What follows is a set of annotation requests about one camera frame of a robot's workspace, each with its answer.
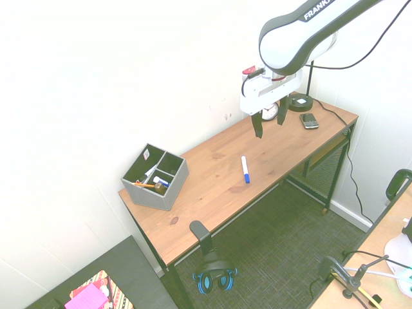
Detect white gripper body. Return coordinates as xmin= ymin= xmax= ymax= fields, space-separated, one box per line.
xmin=239 ymin=66 xmax=304 ymax=116

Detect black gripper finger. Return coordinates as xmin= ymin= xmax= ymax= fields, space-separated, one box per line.
xmin=251 ymin=110 xmax=265 ymax=140
xmin=276 ymin=96 xmax=290 ymax=127

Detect white marker blue cap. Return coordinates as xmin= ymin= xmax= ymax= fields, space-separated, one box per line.
xmin=241 ymin=155 xmax=252 ymax=184

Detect white marker black cap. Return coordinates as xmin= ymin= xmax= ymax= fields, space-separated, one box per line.
xmin=143 ymin=164 xmax=159 ymax=182

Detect grey desk organizer holder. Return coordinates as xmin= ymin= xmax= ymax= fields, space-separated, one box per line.
xmin=120 ymin=143 xmax=190 ymax=212

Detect round alarm clock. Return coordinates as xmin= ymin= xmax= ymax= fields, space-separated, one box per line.
xmin=261 ymin=102 xmax=280 ymax=122

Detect black desk lamp base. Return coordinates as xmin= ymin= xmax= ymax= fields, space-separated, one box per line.
xmin=287 ymin=62 xmax=315 ymax=113

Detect black smartphone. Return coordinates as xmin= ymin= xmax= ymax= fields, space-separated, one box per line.
xmin=299 ymin=113 xmax=320 ymax=130

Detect black headphone hanger clamp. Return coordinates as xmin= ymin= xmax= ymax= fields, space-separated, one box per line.
xmin=189 ymin=220 xmax=217 ymax=258

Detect black blue headphones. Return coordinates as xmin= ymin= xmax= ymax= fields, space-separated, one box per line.
xmin=192 ymin=250 xmax=239 ymax=295

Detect black cabinet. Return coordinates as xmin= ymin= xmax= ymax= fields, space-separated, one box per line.
xmin=24 ymin=234 xmax=180 ymax=309

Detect white teal power strip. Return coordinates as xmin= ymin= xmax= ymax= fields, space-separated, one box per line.
xmin=397 ymin=268 xmax=412 ymax=299

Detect red patterned box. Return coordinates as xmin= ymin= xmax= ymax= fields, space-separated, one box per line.
xmin=70 ymin=270 xmax=135 ymax=309

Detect pink box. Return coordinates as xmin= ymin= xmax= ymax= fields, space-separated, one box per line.
xmin=64 ymin=282 xmax=111 ymax=309

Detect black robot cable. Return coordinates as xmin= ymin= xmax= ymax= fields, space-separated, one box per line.
xmin=305 ymin=0 xmax=412 ymax=71

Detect black lamp power cable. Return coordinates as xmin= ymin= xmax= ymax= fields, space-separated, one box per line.
xmin=311 ymin=97 xmax=376 ymax=225

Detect black curved handle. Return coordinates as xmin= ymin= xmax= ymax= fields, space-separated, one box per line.
xmin=385 ymin=168 xmax=412 ymax=201

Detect black camera stand clamp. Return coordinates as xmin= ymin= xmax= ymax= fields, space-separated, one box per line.
xmin=317 ymin=255 xmax=390 ymax=301

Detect wooden desk with black frame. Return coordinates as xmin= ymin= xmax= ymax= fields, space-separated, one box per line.
xmin=118 ymin=118 xmax=360 ymax=309

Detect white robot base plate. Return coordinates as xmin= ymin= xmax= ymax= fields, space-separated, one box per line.
xmin=384 ymin=232 xmax=412 ymax=281

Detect yellow black strap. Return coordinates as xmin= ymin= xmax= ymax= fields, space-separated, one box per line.
xmin=330 ymin=272 xmax=383 ymax=306

